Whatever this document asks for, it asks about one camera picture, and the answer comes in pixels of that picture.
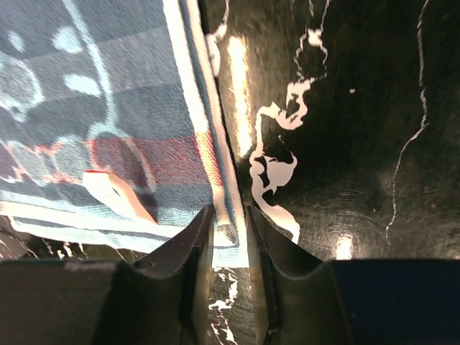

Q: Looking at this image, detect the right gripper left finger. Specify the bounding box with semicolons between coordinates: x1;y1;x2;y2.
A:
134;205;215;344

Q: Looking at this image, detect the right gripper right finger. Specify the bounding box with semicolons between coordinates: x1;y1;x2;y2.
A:
246;206;322;344

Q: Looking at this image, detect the light blue patterned towel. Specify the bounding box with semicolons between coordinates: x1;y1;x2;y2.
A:
1;1;248;267

